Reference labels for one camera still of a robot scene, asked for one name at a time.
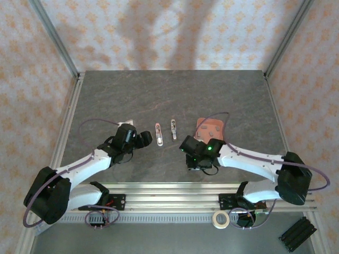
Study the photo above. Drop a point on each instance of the pink mini stapler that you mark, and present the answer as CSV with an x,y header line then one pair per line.
x,y
159,136

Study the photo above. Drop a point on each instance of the orange plastic tray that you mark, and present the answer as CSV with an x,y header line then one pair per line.
x,y
212,124

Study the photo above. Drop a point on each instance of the beige mini stapler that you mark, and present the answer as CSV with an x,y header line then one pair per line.
x,y
173,129

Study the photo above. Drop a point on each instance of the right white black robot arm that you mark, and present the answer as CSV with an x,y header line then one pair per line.
x,y
249,164

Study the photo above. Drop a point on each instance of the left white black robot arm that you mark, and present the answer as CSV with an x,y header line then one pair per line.
x,y
84,166

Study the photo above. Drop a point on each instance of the white masking tape roll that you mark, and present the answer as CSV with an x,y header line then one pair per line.
x,y
215,219

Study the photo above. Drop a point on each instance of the green circuit board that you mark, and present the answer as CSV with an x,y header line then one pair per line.
x,y
260,211

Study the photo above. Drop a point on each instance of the black aluminium extrusion piece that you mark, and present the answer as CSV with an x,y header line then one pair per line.
x,y
298,234

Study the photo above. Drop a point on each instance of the clear plastic bag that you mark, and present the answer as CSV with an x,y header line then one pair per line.
x,y
39,230

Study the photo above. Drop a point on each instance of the aluminium frame cross rails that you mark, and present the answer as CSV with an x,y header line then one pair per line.
x,y
172,197

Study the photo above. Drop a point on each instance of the aluminium table side rail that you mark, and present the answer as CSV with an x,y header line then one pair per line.
x,y
278,116
71,105

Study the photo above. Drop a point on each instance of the aluminium frame upright post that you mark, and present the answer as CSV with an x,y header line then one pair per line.
x,y
287,34
57,39

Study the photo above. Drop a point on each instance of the aluminium frame leg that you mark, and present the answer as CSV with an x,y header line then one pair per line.
x,y
25,238
321,232

